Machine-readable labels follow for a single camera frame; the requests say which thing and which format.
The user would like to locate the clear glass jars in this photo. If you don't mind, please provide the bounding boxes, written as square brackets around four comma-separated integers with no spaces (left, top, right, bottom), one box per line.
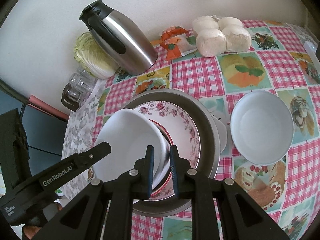
[61,66,98,112]

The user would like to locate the light blue bowl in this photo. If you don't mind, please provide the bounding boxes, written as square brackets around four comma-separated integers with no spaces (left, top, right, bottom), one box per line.
[230,90,294,165]

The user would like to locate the orange snack packet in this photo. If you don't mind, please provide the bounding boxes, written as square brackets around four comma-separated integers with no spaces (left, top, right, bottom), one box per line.
[159,26,197,61]

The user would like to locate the white rectangular floral dish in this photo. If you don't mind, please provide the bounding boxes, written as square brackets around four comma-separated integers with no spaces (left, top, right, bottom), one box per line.
[211,113,227,153]

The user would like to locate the stainless steel round pan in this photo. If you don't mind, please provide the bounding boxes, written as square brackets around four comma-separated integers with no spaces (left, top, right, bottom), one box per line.
[123,89,220,217]

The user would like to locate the bag of steamed buns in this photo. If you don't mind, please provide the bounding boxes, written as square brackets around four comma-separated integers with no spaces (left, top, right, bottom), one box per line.
[192,16,252,57]

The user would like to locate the small white bowl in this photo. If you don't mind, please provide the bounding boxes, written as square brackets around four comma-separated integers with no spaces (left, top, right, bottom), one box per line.
[92,108,169,204]

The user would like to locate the floral rim round plate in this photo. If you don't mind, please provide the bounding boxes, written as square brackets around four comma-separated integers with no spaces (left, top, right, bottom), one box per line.
[133,101,201,202]

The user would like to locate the grey floral cloth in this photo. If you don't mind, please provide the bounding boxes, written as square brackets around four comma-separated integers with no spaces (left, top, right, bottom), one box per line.
[61,80,106,200]

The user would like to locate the left hand with glove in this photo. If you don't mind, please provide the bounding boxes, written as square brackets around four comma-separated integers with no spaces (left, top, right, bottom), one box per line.
[22,202,63,240]

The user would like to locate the stainless steel thermos jug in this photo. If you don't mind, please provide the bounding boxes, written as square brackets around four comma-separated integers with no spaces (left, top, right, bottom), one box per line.
[79,0,158,75]

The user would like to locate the red rim strawberry bowl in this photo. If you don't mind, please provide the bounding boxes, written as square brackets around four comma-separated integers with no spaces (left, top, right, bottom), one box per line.
[150,119,173,198]

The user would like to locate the napa cabbage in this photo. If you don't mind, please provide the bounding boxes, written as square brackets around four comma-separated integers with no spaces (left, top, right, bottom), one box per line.
[73,32,120,79]

